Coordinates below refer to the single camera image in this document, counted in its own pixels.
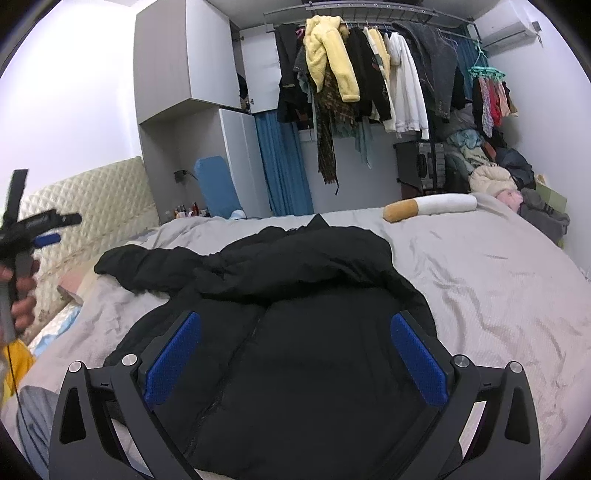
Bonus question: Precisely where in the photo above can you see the black patterned sweater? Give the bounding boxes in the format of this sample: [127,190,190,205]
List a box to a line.
[346,28,394,123]

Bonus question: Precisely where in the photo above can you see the bed with grey sheet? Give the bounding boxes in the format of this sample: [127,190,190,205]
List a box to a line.
[18,191,591,480]

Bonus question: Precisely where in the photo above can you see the brown patterned scarf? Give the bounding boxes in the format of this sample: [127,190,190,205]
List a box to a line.
[316,74,357,185]

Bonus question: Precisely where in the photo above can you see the green box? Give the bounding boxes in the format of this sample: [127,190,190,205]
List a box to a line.
[533,174,568,216]

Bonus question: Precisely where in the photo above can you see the light blue printed pillow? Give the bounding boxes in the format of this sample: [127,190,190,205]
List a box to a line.
[28,305,85,357]

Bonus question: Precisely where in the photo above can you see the grey wardrobe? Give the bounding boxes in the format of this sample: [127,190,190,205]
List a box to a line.
[134,0,280,222]

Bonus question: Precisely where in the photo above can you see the cream fleece bundle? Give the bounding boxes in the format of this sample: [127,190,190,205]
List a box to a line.
[468,164,519,198]

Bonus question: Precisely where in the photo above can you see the dark denim jacket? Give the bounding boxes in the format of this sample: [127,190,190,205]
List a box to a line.
[399,21,465,121]

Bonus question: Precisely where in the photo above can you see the pile of clothes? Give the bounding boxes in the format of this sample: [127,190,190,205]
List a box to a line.
[443,108,537,195]

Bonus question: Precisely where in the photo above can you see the green clip hanger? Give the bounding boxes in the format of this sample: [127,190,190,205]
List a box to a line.
[468,39,507,83]

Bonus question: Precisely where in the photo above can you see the bottles on nightstand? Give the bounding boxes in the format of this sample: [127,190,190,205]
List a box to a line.
[172,200,212,219]

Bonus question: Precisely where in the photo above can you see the white air conditioner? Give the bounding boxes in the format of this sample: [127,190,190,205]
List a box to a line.
[475,0,543,49]

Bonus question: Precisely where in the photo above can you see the black puffer jacket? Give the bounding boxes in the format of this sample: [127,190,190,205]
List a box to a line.
[93,213,462,480]

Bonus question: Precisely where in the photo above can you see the beige quilted headboard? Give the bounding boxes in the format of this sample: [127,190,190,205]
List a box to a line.
[18,156,160,333]

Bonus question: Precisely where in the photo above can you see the small clothes on clip hanger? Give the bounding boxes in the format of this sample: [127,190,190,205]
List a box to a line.
[475,76,519,136]

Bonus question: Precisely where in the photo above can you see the metal clothes rack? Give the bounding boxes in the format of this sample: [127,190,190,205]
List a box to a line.
[263,0,481,35]

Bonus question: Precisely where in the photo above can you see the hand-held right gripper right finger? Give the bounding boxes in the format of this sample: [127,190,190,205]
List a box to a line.
[390,311,542,480]

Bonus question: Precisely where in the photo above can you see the person's grey trouser leg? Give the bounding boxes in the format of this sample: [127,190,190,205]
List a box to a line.
[15,385,58,480]

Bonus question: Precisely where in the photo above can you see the cigarette-shaped pillow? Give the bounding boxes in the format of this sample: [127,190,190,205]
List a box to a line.
[383,194,478,223]

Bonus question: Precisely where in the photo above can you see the pink plush toy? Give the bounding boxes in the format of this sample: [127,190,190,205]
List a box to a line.
[496,188,526,213]

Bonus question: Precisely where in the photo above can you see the grey striped garment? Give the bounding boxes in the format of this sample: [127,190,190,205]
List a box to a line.
[518,187,572,244]

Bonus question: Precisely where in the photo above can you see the black hanging coat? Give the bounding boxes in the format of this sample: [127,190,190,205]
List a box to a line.
[276,23,315,124]

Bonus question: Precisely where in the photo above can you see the black storage unit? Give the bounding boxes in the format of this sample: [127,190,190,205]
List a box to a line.
[394,140,451,195]

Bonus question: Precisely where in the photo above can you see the white hoodie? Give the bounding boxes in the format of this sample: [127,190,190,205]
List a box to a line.
[387,31,430,140]

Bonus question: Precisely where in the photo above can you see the teal hanging garment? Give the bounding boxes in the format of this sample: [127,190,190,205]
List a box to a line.
[353,115,376,169]

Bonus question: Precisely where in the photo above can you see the person's yellow-sleeved left forearm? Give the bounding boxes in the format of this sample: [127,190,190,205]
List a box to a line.
[0,339,37,409]

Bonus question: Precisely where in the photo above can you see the person's left hand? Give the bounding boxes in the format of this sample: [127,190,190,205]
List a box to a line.
[0,267,38,334]

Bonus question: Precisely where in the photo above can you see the blue curtain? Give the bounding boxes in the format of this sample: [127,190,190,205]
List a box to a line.
[255,111,315,217]

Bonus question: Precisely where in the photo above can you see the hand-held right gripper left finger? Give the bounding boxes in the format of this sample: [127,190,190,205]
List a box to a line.
[48,311,202,480]

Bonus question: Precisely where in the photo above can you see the yellow fleece jacket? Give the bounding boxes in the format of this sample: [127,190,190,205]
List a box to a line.
[302,15,362,103]

